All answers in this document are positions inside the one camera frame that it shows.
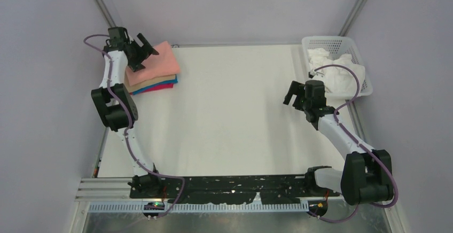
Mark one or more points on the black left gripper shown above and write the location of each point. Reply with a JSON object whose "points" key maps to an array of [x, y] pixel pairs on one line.
{"points": [[136, 65]]}

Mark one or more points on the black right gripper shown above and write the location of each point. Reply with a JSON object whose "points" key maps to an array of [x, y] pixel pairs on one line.
{"points": [[298, 89]]}

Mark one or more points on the salmon pink t shirt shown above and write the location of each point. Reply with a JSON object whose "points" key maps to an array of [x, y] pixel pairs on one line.
{"points": [[158, 68]]}

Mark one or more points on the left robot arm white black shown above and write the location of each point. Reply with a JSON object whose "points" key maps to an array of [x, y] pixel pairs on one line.
{"points": [[118, 111]]}

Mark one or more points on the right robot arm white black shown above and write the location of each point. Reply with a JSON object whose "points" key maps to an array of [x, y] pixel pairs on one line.
{"points": [[366, 177]]}

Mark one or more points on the folded blue t shirt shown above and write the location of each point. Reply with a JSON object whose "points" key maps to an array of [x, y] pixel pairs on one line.
{"points": [[174, 81]]}

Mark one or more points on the white t shirt in basket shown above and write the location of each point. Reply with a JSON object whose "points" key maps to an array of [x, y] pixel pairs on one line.
{"points": [[339, 73]]}

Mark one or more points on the white plastic laundry basket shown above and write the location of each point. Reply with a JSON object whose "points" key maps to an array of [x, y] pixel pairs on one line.
{"points": [[337, 46]]}

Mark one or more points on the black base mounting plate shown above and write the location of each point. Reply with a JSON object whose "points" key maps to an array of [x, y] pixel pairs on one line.
{"points": [[230, 190]]}

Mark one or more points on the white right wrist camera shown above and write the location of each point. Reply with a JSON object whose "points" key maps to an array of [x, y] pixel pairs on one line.
{"points": [[315, 74]]}

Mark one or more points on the left aluminium corner post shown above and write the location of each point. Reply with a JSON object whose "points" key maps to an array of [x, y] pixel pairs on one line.
{"points": [[109, 13]]}

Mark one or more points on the aluminium corner post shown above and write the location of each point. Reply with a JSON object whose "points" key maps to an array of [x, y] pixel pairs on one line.
{"points": [[109, 13], [352, 16]]}

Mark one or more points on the right aluminium corner post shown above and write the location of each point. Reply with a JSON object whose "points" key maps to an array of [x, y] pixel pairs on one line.
{"points": [[352, 16]]}

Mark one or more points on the aluminium frame rail front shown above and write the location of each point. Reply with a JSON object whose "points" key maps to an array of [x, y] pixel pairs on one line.
{"points": [[112, 189]]}

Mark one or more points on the white slotted cable duct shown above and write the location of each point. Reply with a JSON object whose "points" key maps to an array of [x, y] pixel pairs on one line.
{"points": [[158, 207]]}

